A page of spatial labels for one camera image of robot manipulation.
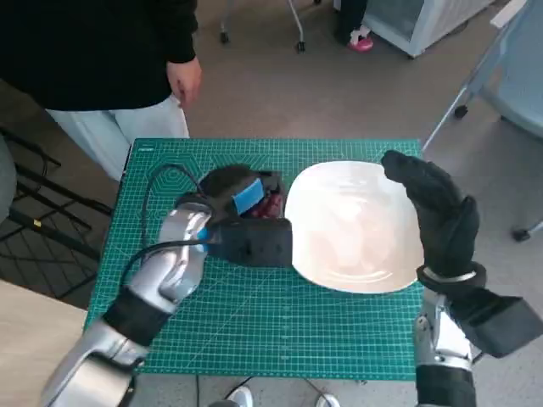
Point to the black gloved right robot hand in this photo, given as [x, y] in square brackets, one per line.
[445, 220]

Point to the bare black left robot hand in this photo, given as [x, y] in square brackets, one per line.
[225, 186]

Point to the red toy grape bunch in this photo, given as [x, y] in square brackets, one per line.
[271, 205]

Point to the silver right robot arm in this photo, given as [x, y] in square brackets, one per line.
[441, 352]

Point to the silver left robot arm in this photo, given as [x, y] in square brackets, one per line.
[169, 275]

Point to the white square plate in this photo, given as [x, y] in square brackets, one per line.
[352, 229]

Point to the person's hand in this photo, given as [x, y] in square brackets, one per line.
[184, 80]

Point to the green cutting mat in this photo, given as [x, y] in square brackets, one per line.
[263, 322]

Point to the light blue wheeled chair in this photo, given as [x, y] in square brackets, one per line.
[515, 93]

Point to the white perforated cabinet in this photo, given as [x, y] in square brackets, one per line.
[424, 21]

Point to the person with pink shoe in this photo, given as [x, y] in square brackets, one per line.
[352, 21]

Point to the white foot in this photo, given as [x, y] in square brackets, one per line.
[327, 400]
[241, 396]

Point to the beige wooden table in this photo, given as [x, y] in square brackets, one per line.
[34, 339]

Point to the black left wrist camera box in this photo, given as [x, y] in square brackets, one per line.
[259, 243]

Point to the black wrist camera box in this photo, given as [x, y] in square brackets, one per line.
[494, 324]
[259, 243]

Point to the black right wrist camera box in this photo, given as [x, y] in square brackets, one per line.
[494, 324]

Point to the white wheeled frame legs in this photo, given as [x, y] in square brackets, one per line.
[297, 25]

